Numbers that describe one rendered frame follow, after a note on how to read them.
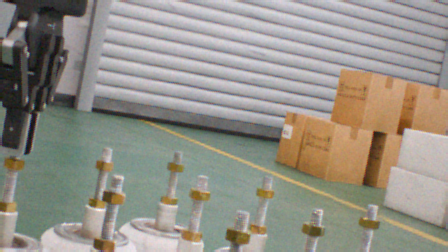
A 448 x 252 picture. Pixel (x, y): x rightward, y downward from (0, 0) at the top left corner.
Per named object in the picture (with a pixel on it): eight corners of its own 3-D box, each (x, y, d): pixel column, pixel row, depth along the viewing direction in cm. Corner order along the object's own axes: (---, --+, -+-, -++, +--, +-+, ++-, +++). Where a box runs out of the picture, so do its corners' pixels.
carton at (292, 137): (317, 167, 485) (327, 118, 483) (338, 174, 463) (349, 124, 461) (275, 160, 472) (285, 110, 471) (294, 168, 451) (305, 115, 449)
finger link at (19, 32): (14, 10, 65) (16, 33, 67) (-10, 42, 62) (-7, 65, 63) (41, 15, 65) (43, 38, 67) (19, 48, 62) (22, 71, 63)
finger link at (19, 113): (15, 87, 68) (4, 145, 68) (2, 87, 65) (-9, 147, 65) (31, 91, 68) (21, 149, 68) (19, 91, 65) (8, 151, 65)
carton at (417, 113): (443, 143, 450) (454, 91, 449) (409, 137, 441) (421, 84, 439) (412, 135, 478) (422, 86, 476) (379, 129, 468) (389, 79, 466)
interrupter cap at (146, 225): (202, 245, 87) (203, 239, 87) (134, 236, 85) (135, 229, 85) (188, 229, 94) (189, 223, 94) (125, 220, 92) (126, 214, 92)
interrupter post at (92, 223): (96, 236, 81) (102, 204, 81) (106, 243, 79) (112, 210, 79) (75, 235, 80) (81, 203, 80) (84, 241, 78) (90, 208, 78)
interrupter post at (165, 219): (175, 236, 88) (180, 207, 88) (154, 233, 88) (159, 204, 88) (171, 231, 91) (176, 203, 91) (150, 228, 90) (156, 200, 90)
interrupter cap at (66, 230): (109, 231, 85) (110, 224, 85) (140, 251, 78) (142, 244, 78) (41, 226, 81) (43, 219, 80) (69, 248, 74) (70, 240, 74)
